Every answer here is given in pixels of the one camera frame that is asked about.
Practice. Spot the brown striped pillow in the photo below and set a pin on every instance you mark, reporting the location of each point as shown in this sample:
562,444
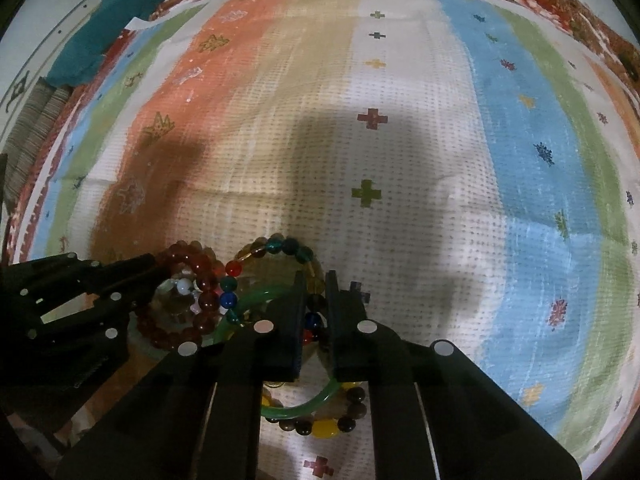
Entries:
32,127

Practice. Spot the striped colourful blanket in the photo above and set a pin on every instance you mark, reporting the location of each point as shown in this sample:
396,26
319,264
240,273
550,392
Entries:
462,161

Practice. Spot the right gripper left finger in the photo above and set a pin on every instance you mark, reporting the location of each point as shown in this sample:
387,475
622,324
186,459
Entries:
197,417

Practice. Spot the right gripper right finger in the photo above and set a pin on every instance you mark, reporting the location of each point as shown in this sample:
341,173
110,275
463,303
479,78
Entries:
434,413

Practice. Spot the green jade bangle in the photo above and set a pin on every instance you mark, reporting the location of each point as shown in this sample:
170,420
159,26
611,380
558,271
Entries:
231,323

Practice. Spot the teal folded blanket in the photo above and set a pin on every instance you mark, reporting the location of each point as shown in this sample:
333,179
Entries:
83,56

